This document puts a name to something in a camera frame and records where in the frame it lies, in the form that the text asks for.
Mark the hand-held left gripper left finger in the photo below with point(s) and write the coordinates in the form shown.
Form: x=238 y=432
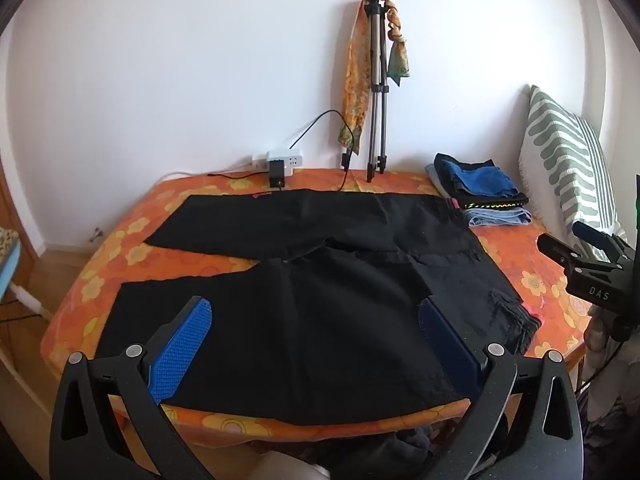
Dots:
x=180 y=350

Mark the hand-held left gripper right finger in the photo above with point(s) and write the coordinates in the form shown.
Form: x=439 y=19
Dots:
x=445 y=345

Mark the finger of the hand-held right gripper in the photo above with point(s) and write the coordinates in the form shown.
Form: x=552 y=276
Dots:
x=565 y=256
x=597 y=239

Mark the black pants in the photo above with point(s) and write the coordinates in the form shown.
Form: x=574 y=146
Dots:
x=325 y=320

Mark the orange floral table cover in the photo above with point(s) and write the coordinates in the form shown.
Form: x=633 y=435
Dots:
x=505 y=245

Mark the folded blue jeans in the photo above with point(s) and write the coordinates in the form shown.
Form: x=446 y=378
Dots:
x=500 y=217

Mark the black garment with neon print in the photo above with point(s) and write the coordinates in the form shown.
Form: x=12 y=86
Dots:
x=495 y=204

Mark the green striped white pillow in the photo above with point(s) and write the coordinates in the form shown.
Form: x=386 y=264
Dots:
x=560 y=160

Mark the folded blue cloth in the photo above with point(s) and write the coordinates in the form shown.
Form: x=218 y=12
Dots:
x=485 y=180

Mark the pile of dark clothes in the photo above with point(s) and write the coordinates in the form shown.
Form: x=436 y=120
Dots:
x=400 y=452

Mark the metal door stopper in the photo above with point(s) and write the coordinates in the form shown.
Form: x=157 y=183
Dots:
x=96 y=233

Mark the folded grey cloth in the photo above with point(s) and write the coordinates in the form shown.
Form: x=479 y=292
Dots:
x=435 y=175

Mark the leopard print cushion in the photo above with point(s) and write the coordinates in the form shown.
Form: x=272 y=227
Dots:
x=6 y=241

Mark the wooden door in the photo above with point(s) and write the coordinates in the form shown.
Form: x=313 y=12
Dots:
x=12 y=210

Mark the white power strip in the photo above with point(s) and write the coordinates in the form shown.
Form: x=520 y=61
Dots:
x=292 y=156

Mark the silver folded tripod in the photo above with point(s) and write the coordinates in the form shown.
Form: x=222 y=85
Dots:
x=374 y=110

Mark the orange patterned scarf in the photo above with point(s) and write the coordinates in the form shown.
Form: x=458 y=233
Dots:
x=356 y=60

